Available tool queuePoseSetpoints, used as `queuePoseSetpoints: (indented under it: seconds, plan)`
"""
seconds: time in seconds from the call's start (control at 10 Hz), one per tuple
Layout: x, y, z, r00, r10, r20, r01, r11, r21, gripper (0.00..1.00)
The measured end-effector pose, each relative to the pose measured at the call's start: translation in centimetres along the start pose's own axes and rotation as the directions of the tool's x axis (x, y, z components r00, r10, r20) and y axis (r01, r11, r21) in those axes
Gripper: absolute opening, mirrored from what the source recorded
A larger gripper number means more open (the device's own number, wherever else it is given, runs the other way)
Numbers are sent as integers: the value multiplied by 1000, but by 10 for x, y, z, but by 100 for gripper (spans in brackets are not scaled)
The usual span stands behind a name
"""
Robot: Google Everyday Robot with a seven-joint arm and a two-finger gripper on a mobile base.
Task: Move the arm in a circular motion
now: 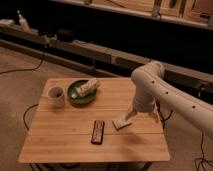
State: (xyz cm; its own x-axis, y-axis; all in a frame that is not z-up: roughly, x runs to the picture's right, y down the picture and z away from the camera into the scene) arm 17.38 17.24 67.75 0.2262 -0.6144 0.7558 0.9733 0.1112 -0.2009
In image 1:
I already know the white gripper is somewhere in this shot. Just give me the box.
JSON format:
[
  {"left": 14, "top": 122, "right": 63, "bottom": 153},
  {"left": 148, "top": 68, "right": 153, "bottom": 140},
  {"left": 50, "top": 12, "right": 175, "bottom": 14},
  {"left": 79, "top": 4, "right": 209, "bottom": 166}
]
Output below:
[{"left": 125, "top": 89, "right": 159, "bottom": 123}]

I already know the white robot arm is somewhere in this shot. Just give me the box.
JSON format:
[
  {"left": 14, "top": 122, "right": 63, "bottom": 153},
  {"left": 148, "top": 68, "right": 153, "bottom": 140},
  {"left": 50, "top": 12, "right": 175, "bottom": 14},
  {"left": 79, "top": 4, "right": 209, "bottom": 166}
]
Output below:
[{"left": 125, "top": 61, "right": 213, "bottom": 139}]

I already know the white sponge block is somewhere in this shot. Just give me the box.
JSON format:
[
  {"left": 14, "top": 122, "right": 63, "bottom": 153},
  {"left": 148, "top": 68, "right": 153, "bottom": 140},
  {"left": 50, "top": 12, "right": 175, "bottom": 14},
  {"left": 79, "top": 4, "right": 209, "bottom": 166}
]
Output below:
[{"left": 112, "top": 117, "right": 132, "bottom": 130}]

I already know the dark candy bar package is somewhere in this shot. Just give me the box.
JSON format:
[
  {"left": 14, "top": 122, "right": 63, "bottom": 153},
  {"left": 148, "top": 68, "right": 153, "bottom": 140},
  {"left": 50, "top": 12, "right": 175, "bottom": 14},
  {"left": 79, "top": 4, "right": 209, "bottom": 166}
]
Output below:
[{"left": 91, "top": 120, "right": 105, "bottom": 145}]

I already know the wrapped sandwich on plate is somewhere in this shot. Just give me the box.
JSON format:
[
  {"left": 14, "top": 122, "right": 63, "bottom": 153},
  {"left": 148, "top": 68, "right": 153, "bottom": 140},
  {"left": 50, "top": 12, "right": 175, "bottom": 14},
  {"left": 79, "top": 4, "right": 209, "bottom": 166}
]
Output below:
[{"left": 76, "top": 78, "right": 100, "bottom": 97}]

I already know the green plate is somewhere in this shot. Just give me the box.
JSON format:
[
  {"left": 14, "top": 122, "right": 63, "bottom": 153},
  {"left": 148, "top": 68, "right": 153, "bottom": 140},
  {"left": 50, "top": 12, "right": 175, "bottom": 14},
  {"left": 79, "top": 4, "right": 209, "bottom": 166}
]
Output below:
[{"left": 67, "top": 78, "right": 99, "bottom": 106}]

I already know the wooden table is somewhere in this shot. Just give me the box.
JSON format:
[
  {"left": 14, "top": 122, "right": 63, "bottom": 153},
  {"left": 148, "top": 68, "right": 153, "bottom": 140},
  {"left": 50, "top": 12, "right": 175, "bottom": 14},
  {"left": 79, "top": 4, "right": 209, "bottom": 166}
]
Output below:
[{"left": 19, "top": 78, "right": 170, "bottom": 163}]

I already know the white mug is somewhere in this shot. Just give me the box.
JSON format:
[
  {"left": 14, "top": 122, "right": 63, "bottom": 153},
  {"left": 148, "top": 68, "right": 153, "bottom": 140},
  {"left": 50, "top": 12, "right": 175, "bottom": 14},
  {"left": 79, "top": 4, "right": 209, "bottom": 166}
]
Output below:
[{"left": 47, "top": 87, "right": 65, "bottom": 109}]

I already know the black box on ledge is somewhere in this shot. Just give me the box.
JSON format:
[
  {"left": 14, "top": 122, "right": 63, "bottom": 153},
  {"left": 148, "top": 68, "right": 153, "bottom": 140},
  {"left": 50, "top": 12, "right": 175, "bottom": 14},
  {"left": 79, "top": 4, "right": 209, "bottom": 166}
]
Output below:
[{"left": 57, "top": 29, "right": 75, "bottom": 42}]

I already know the white spray bottle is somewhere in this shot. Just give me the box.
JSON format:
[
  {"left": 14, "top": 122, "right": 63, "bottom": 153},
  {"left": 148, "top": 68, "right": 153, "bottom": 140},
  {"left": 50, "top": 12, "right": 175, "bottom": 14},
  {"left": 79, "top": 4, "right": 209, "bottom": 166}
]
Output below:
[{"left": 17, "top": 11, "right": 30, "bottom": 32}]

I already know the black cable by arm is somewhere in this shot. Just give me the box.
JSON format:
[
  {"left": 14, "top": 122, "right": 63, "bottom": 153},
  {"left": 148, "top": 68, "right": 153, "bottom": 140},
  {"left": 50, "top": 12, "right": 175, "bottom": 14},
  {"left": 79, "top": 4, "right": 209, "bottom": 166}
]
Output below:
[{"left": 156, "top": 101, "right": 213, "bottom": 171}]

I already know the black cable on floor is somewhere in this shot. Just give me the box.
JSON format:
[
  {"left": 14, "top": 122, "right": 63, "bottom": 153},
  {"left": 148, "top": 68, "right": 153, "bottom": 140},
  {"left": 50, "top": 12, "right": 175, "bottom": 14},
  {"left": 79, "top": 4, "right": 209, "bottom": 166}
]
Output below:
[{"left": 0, "top": 46, "right": 46, "bottom": 75}]

